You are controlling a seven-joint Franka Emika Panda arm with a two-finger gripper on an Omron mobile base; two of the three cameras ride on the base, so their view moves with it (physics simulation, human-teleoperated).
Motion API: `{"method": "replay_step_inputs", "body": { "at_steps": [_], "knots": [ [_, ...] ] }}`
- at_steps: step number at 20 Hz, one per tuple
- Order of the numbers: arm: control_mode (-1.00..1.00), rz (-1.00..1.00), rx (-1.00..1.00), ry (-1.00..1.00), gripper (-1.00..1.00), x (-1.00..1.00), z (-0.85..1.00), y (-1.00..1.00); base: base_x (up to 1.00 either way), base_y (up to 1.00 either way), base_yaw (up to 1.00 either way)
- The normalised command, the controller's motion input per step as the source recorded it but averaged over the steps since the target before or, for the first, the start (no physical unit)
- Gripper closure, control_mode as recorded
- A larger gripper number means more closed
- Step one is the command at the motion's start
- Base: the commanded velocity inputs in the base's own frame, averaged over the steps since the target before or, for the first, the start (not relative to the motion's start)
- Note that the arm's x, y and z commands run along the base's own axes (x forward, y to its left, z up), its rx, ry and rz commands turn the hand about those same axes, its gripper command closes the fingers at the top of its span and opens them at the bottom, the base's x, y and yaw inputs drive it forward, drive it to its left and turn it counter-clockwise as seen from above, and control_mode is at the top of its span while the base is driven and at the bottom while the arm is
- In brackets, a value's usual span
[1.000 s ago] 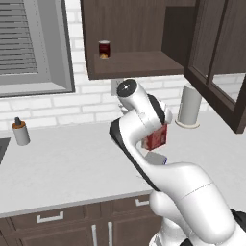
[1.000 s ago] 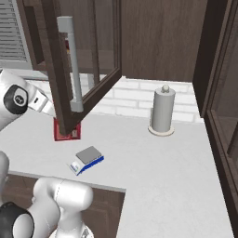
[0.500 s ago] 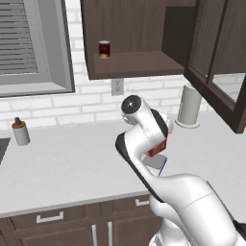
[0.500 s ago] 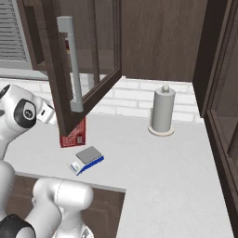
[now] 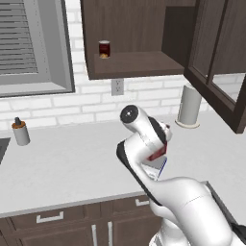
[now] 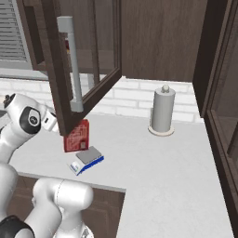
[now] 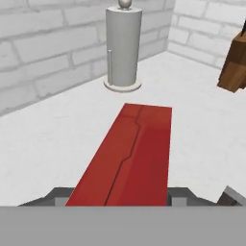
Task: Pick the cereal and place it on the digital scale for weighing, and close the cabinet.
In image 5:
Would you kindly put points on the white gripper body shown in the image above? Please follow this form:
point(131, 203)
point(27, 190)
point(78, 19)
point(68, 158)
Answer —
point(168, 133)

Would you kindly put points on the white paper towel roll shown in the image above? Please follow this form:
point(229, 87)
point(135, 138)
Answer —
point(189, 105)

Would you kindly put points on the grey wall outlet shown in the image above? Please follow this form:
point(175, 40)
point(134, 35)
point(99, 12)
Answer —
point(117, 86)

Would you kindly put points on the grey soap dispenser bottle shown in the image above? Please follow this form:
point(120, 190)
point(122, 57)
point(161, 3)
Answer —
point(21, 134)

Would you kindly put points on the wide brown drawer front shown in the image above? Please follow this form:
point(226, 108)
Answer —
point(22, 219)

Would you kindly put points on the red white blue cereal box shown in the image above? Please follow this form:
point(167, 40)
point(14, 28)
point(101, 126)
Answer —
point(157, 168)

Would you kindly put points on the grey window frame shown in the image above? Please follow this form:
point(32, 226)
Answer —
point(53, 48)

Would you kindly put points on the brown cupboard door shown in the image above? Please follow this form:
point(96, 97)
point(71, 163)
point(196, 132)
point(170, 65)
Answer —
point(57, 238)
point(134, 232)

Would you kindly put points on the grey window blinds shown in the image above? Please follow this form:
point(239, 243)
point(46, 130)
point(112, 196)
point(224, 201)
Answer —
point(17, 38)

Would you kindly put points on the dark red can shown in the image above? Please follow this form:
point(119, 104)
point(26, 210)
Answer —
point(104, 48)

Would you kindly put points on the brown glass cabinet door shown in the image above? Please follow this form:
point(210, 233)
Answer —
point(235, 110)

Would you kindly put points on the dark brown wall cabinet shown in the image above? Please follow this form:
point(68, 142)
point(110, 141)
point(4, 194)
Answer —
point(134, 65)

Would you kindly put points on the grey sink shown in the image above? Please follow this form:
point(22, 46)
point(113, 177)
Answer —
point(3, 149)

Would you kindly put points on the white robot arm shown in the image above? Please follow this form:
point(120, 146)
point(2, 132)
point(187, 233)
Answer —
point(179, 205)

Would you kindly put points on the narrow brown drawer front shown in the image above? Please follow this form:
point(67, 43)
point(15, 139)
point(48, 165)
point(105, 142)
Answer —
point(123, 205)

